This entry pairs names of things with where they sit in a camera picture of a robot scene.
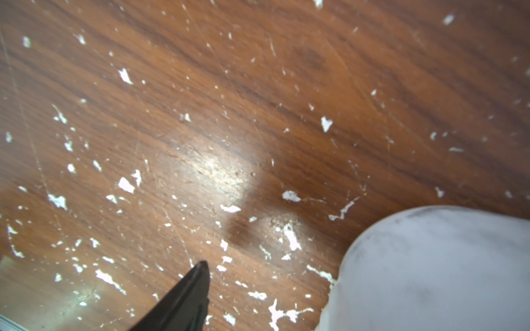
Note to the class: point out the white oval storage tray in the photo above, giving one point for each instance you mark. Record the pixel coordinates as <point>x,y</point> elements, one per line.
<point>434,268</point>

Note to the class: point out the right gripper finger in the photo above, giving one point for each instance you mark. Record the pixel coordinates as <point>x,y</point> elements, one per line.
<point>184,307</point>

